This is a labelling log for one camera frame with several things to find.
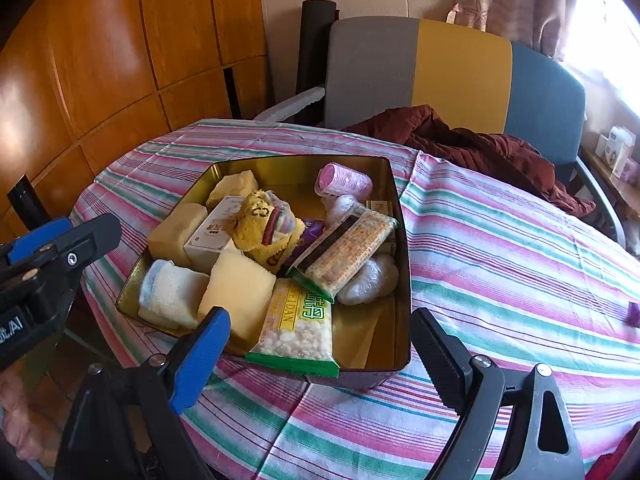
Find large yellow sponge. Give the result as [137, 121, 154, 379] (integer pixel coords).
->
[198, 252, 277, 354]

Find wooden desk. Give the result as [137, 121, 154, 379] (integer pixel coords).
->
[579, 148, 639, 252]

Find white sock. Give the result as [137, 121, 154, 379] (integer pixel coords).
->
[138, 259, 209, 330]

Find white cardboard box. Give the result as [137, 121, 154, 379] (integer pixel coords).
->
[183, 196, 244, 274]

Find yellow printed cloth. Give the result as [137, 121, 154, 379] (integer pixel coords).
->
[232, 190, 305, 274]

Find cereal bar packet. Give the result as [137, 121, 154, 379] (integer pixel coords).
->
[286, 205, 398, 304]

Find left hand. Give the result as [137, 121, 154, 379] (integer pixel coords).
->
[1, 368, 42, 460]

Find small purple packet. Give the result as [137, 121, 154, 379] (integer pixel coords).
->
[626, 301, 640, 328]

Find small green gold box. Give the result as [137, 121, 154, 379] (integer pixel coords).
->
[366, 199, 399, 256]

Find purple snack packet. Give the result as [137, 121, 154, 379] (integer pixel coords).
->
[297, 219, 324, 252]

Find grey yellow blue chair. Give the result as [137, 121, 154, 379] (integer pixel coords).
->
[258, 16, 626, 245]

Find black rolled mat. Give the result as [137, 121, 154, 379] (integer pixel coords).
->
[296, 0, 340, 93]

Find gold metal tin tray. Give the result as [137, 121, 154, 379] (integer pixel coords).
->
[114, 154, 412, 373]

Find yellow green snack bag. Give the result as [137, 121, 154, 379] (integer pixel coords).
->
[245, 278, 340, 378]

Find dark red garment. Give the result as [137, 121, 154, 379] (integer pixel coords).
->
[344, 105, 596, 218]

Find white containers on desk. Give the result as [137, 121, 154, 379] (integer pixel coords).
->
[596, 126, 636, 178]

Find striped bed cloth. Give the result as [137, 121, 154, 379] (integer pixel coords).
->
[72, 119, 639, 479]

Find yellow sponge block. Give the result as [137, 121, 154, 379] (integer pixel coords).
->
[148, 203, 208, 268]

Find white plastic bag bundle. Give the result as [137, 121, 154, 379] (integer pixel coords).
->
[322, 194, 360, 228]

